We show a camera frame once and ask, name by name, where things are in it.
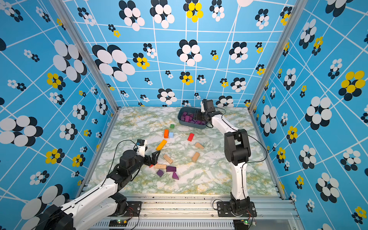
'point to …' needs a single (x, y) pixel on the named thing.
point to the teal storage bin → (187, 118)
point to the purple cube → (160, 173)
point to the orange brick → (166, 133)
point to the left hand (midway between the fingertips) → (155, 148)
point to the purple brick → (171, 169)
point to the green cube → (172, 126)
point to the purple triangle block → (175, 176)
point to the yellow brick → (161, 145)
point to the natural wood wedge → (199, 145)
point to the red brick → (190, 137)
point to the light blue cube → (171, 135)
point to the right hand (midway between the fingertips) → (199, 114)
